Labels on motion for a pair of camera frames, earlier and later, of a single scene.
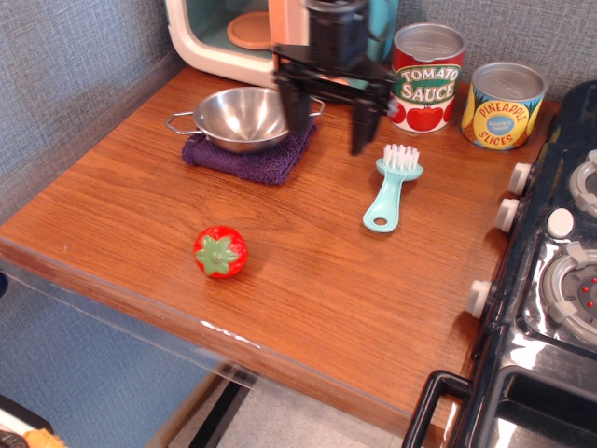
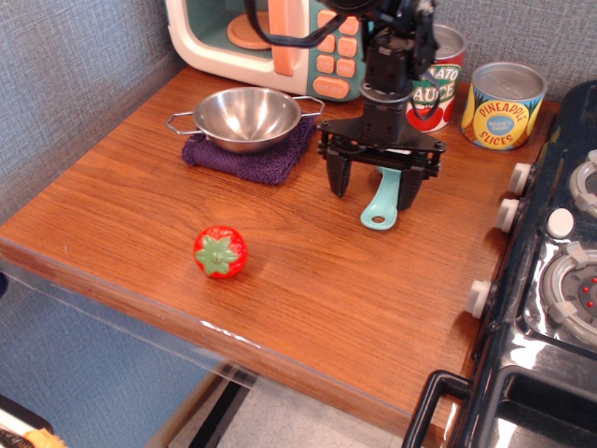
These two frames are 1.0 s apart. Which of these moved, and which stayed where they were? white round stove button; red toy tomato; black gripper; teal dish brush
Moved: black gripper
Stayed: white round stove button; red toy tomato; teal dish brush
